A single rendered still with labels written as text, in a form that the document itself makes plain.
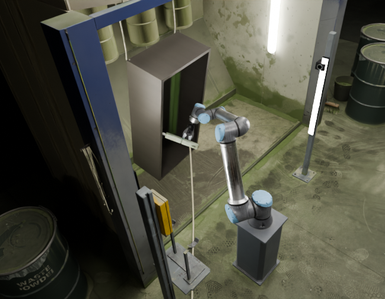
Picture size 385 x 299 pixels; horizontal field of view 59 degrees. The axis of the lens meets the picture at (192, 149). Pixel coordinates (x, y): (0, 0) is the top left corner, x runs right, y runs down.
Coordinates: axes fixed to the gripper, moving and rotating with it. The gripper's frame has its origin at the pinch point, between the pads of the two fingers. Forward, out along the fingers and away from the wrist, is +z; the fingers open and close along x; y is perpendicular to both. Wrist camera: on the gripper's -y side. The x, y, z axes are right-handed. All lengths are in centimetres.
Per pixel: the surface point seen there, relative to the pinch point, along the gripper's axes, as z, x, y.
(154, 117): -20.5, 31.5, -24.6
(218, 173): 50, -53, 65
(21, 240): 73, 84, -100
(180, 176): 70, -14, 60
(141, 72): -54, 51, -33
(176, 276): 38, -22, -117
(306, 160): -6, -133, 59
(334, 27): -136, -103, 109
